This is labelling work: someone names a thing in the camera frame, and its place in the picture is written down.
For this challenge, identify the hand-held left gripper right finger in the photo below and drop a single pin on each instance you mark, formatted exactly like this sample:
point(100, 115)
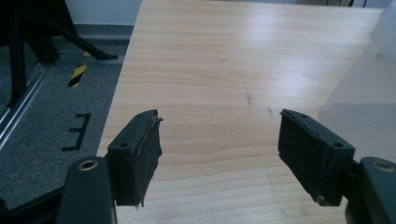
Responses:
point(311, 155)

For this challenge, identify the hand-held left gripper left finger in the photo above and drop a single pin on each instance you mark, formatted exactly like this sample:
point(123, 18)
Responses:
point(130, 161)

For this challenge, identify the clear plastic storage box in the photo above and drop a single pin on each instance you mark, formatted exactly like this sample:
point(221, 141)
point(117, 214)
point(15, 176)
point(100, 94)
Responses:
point(367, 93)

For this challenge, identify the black floor tape marks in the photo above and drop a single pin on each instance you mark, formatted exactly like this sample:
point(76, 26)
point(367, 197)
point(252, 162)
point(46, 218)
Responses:
point(83, 130)

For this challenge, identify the yellow black striped floor tape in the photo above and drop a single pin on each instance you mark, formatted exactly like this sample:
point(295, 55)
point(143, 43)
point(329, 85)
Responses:
point(77, 75)

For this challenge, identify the black metal stand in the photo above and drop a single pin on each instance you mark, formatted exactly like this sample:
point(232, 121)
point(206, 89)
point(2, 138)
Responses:
point(17, 62)

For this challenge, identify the aluminium floor rail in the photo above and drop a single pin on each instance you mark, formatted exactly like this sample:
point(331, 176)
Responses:
point(12, 121)

